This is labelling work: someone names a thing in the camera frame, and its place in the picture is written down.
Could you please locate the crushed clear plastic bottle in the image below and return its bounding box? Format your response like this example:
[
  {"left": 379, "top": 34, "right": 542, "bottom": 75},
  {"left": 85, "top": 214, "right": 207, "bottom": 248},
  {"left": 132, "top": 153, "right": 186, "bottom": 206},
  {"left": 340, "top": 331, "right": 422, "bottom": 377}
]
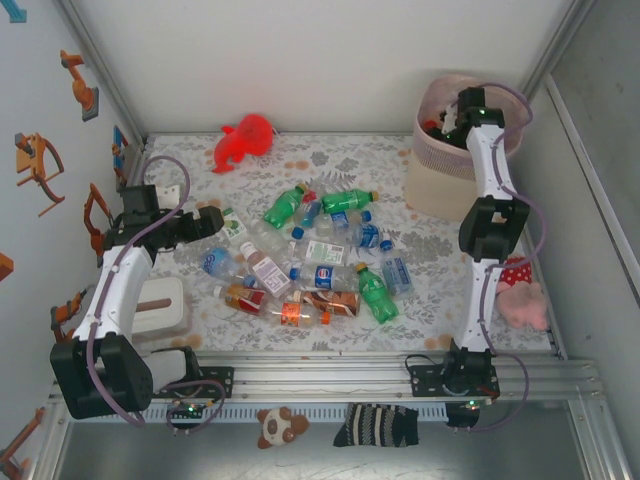
[{"left": 247, "top": 219, "right": 301, "bottom": 261}]

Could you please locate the green plastic soda bottle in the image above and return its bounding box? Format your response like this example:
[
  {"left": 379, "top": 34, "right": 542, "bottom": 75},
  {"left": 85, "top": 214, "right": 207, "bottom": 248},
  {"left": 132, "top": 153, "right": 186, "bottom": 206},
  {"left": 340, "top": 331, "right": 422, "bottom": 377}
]
[
  {"left": 321, "top": 188, "right": 380, "bottom": 215},
  {"left": 354, "top": 262, "right": 402, "bottom": 326},
  {"left": 263, "top": 182, "right": 308, "bottom": 226}
]

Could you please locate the clear bottle purple label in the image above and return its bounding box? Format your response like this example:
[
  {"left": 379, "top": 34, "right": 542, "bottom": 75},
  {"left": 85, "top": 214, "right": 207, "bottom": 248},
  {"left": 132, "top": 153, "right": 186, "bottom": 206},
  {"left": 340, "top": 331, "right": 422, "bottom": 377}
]
[{"left": 239, "top": 241, "right": 296, "bottom": 297}]

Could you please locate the orange drink bottle red label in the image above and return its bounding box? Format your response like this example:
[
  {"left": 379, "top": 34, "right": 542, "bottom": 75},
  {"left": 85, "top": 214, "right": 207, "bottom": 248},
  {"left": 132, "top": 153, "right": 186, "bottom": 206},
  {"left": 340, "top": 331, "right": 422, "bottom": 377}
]
[{"left": 212, "top": 283, "right": 271, "bottom": 317}]

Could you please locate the clear bottle blue cap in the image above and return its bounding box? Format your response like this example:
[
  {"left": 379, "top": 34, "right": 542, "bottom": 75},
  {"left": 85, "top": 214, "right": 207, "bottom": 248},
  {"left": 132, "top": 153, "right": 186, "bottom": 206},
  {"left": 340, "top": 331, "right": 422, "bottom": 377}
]
[{"left": 291, "top": 214, "right": 336, "bottom": 240}]

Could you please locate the clear bottle dark blue label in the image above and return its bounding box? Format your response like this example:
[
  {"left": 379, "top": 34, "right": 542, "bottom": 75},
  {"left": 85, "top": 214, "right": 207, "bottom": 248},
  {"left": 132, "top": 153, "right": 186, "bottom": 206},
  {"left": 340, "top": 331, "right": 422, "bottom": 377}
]
[{"left": 344, "top": 223, "right": 385, "bottom": 250}]

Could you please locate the clear bottle orange label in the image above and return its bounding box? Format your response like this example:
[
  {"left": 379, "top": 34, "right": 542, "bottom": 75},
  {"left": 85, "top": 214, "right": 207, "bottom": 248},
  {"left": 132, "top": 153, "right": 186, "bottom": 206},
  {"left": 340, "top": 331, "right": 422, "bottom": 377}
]
[{"left": 262, "top": 301, "right": 333, "bottom": 329}]

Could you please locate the blue label bottle blue cap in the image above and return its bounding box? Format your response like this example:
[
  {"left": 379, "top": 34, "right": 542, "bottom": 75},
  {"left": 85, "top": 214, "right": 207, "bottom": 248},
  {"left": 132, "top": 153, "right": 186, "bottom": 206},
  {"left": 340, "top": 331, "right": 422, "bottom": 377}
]
[{"left": 317, "top": 209, "right": 374, "bottom": 234}]

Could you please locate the Pepsi bottle blue cap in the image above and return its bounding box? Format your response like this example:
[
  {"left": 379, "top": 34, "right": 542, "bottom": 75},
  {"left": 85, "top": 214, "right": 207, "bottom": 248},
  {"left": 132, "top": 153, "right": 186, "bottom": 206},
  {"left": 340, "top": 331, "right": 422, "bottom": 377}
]
[{"left": 288, "top": 263, "right": 360, "bottom": 293}]

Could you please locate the light blue label water bottle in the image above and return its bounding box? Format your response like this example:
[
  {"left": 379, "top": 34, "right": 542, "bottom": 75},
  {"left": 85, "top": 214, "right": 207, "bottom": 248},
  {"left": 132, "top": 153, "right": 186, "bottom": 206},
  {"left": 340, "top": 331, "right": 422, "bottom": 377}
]
[{"left": 379, "top": 240, "right": 415, "bottom": 296}]

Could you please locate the brown coffee drink bottle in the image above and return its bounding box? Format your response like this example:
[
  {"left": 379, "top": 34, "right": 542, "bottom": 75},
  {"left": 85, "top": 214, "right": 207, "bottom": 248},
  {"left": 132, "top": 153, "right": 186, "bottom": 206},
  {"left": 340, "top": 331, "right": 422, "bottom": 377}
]
[{"left": 291, "top": 289, "right": 362, "bottom": 318}]

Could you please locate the pink mesh waste bin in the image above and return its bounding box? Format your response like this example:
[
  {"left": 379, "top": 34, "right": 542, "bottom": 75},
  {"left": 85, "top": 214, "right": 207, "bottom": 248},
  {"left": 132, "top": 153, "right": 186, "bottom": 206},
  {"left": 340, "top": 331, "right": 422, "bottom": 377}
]
[{"left": 403, "top": 74, "right": 532, "bottom": 224}]

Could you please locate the red plush toy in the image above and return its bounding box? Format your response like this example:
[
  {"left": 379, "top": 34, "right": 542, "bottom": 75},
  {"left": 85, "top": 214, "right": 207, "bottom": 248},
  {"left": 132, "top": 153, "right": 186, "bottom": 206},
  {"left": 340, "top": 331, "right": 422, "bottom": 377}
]
[{"left": 210, "top": 113, "right": 280, "bottom": 175}]

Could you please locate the white tissue box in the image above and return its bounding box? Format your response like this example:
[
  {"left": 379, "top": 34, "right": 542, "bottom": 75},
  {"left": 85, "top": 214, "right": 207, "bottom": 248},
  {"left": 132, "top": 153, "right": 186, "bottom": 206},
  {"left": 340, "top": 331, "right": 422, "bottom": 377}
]
[{"left": 130, "top": 276, "right": 195, "bottom": 347}]

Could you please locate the floral table mat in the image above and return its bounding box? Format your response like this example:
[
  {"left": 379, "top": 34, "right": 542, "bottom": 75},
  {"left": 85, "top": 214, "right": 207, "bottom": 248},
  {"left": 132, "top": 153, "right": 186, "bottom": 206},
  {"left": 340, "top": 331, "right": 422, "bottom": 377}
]
[{"left": 92, "top": 132, "right": 566, "bottom": 359}]

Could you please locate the pink plush toy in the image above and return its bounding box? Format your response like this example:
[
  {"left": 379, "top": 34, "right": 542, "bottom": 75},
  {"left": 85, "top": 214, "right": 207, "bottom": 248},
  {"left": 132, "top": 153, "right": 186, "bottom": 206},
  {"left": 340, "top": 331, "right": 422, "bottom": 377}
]
[{"left": 492, "top": 255, "right": 550, "bottom": 331}]

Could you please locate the black controller board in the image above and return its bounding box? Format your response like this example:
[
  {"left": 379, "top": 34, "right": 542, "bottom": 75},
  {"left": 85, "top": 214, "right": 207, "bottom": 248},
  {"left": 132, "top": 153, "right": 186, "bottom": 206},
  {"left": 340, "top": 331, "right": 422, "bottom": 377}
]
[
  {"left": 446, "top": 399, "right": 482, "bottom": 429},
  {"left": 167, "top": 398, "right": 209, "bottom": 421}
]

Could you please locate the brown teddy bear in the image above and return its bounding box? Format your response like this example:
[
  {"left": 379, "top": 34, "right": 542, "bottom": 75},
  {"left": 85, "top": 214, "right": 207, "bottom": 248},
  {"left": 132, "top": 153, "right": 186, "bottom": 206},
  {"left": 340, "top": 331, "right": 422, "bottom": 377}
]
[{"left": 255, "top": 405, "right": 311, "bottom": 450}]

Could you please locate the black striped sock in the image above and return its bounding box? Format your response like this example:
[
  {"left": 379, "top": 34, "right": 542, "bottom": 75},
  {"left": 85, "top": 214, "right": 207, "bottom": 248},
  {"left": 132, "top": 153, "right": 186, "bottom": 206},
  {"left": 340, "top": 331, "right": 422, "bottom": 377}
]
[{"left": 332, "top": 402, "right": 421, "bottom": 449}]

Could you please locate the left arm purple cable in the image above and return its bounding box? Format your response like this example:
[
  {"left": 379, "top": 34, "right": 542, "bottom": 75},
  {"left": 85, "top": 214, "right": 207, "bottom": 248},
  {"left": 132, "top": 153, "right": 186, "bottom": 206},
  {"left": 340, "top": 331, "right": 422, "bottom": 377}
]
[{"left": 85, "top": 154, "right": 225, "bottom": 437}]

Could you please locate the blue orange wall sticker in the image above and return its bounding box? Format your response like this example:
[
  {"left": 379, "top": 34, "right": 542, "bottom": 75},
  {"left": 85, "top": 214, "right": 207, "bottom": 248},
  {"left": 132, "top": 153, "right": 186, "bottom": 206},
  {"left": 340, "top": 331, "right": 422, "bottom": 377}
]
[{"left": 112, "top": 124, "right": 132, "bottom": 189}]

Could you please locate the aluminium corner post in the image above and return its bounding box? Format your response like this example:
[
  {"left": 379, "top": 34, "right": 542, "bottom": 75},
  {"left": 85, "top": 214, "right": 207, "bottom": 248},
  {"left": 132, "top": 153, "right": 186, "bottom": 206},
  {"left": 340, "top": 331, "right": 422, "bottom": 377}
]
[
  {"left": 517, "top": 0, "right": 599, "bottom": 101},
  {"left": 54, "top": 0, "right": 151, "bottom": 151}
]

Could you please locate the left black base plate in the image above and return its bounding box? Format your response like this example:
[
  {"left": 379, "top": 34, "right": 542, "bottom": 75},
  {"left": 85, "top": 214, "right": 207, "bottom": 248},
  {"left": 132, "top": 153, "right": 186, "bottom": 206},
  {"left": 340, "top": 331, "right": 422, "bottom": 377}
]
[{"left": 197, "top": 366, "right": 236, "bottom": 400}]

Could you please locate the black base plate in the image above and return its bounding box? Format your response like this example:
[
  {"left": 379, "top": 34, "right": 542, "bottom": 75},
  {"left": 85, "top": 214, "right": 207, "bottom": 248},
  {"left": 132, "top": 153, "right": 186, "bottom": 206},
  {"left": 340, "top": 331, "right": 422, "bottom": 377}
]
[
  {"left": 409, "top": 364, "right": 501, "bottom": 400},
  {"left": 197, "top": 366, "right": 236, "bottom": 400}
]

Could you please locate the aluminium frame rail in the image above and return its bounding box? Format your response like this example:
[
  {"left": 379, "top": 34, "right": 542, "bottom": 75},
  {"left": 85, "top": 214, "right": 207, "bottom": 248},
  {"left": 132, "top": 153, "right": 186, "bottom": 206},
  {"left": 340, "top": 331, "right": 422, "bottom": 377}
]
[{"left": 47, "top": 349, "right": 599, "bottom": 404}]

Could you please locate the white slotted cable duct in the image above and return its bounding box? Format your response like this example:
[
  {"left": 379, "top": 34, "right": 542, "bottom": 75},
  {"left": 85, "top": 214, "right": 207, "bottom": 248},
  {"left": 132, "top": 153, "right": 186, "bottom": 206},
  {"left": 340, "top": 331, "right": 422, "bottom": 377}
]
[{"left": 144, "top": 402, "right": 449, "bottom": 422}]

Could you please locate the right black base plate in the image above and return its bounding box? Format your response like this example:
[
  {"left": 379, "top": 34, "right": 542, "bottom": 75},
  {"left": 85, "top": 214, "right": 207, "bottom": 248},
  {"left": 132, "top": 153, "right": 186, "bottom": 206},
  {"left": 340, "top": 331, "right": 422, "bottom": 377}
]
[{"left": 409, "top": 364, "right": 501, "bottom": 400}]

